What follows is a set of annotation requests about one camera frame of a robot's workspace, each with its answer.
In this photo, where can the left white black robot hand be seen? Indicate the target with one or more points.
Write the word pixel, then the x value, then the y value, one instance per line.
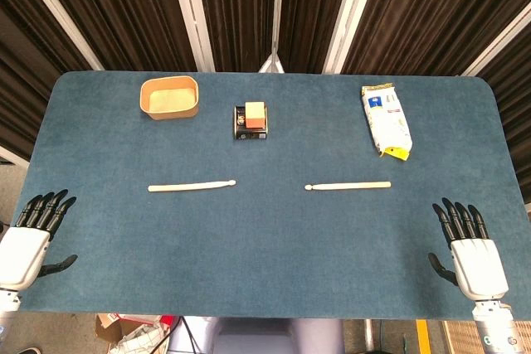
pixel 22 252

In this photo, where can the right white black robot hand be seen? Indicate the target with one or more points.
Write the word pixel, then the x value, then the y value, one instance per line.
pixel 479 265

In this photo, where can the pale wooden drumstick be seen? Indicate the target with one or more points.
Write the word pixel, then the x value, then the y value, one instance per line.
pixel 352 185
pixel 186 186

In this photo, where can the cardboard box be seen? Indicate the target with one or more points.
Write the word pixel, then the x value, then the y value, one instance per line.
pixel 103 329

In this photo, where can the dark brown curtain panel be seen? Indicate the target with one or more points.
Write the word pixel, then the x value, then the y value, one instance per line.
pixel 25 59
pixel 124 10
pixel 236 10
pixel 435 6
pixel 514 101
pixel 311 6

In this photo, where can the white snack bag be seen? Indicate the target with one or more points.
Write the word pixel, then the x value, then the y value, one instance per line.
pixel 388 122

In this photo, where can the blue table mat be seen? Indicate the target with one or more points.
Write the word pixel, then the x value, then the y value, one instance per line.
pixel 265 246

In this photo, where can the lavender robot torso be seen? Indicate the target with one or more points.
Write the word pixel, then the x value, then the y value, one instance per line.
pixel 257 337

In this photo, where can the black rectangular tin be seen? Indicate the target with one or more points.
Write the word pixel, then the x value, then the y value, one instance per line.
pixel 249 133

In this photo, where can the orange foam cube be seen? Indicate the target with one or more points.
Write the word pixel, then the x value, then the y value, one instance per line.
pixel 254 115

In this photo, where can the thin white frame post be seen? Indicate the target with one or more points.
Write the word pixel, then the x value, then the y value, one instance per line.
pixel 271 64

